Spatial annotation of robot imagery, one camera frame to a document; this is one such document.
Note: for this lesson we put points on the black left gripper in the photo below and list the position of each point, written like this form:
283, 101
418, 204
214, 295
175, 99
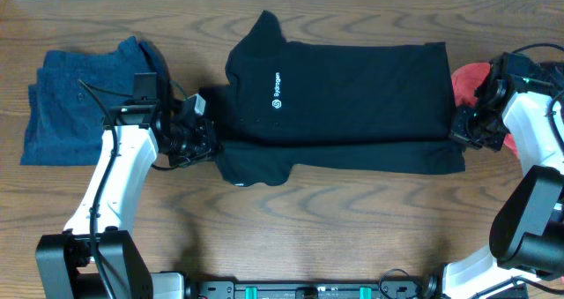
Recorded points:
208, 145

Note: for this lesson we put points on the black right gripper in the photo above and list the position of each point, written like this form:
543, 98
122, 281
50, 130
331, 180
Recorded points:
458, 130

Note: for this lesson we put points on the black polo shirt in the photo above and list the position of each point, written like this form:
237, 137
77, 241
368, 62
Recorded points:
289, 103

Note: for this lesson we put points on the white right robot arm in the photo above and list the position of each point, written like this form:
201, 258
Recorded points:
526, 239

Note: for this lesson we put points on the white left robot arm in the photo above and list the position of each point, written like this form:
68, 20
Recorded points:
95, 255

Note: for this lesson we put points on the red garment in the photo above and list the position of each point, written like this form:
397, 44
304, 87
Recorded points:
466, 80

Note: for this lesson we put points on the black patterned garment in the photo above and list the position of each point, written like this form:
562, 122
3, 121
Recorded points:
555, 70

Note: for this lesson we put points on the folded navy blue garment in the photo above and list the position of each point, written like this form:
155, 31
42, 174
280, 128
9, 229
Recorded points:
65, 122

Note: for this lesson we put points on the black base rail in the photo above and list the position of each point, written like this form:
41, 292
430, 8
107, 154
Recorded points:
317, 290

